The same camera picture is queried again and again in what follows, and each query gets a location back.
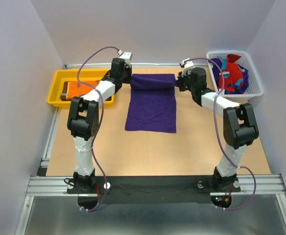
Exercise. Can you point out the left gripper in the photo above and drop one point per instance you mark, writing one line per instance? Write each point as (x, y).
(127, 67)

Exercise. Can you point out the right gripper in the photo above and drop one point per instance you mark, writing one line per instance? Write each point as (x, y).
(180, 80)

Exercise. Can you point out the purple towel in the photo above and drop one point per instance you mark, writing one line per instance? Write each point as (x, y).
(152, 105)
(218, 76)

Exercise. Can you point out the orange towel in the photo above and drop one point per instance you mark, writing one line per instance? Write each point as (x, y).
(74, 88)

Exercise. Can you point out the brown towel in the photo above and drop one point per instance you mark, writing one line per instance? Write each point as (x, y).
(65, 90)

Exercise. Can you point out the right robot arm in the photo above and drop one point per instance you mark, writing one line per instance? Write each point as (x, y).
(235, 125)

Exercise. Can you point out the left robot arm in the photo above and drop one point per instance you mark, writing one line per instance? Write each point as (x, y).
(84, 122)

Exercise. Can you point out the red blue towel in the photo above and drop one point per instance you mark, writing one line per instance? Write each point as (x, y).
(233, 76)

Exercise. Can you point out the white plastic basket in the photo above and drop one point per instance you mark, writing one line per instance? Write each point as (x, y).
(255, 88)

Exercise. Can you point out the yellow plastic tray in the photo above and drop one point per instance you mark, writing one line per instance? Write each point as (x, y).
(62, 76)

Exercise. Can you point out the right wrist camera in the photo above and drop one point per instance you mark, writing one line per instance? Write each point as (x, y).
(187, 65)

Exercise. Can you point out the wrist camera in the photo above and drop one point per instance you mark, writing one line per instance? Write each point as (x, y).
(187, 65)
(126, 56)

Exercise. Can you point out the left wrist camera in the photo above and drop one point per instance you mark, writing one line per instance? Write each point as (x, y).
(126, 56)

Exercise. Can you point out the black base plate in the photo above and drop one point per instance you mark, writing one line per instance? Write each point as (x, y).
(203, 189)

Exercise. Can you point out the aluminium frame rail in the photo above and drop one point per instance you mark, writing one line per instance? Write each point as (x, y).
(55, 186)

